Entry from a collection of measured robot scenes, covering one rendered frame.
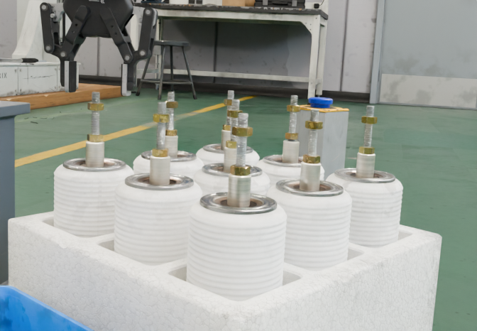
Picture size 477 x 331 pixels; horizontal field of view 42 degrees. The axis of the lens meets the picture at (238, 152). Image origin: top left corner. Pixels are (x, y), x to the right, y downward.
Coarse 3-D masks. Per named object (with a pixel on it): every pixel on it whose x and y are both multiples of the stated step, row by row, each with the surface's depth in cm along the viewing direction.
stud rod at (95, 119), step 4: (92, 92) 74; (96, 92) 74; (92, 96) 74; (96, 96) 74; (92, 100) 74; (96, 100) 74; (92, 112) 75; (96, 112) 74; (92, 116) 75; (96, 116) 75; (92, 120) 75; (96, 120) 75; (92, 124) 75; (96, 124) 75; (92, 128) 75; (96, 128) 75; (92, 132) 75; (96, 132) 75
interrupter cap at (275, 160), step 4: (268, 156) 87; (272, 156) 88; (276, 156) 88; (280, 156) 88; (300, 156) 88; (264, 160) 84; (268, 160) 85; (272, 160) 85; (276, 160) 86; (280, 160) 87; (300, 160) 87; (272, 164) 83; (276, 164) 82; (280, 164) 82; (284, 164) 82; (288, 164) 82; (292, 164) 82; (296, 164) 82; (300, 164) 82
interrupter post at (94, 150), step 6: (90, 144) 74; (96, 144) 74; (102, 144) 75; (90, 150) 75; (96, 150) 75; (102, 150) 75; (90, 156) 75; (96, 156) 75; (102, 156) 75; (90, 162) 75; (96, 162) 75; (102, 162) 75
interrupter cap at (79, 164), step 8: (72, 160) 77; (80, 160) 77; (104, 160) 78; (112, 160) 79; (120, 160) 78; (72, 168) 73; (80, 168) 72; (88, 168) 72; (96, 168) 72; (104, 168) 73; (112, 168) 73; (120, 168) 74
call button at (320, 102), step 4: (308, 100) 102; (312, 100) 101; (316, 100) 100; (320, 100) 100; (324, 100) 100; (328, 100) 100; (332, 100) 101; (312, 104) 101; (316, 104) 101; (320, 104) 101; (324, 104) 101; (328, 104) 101
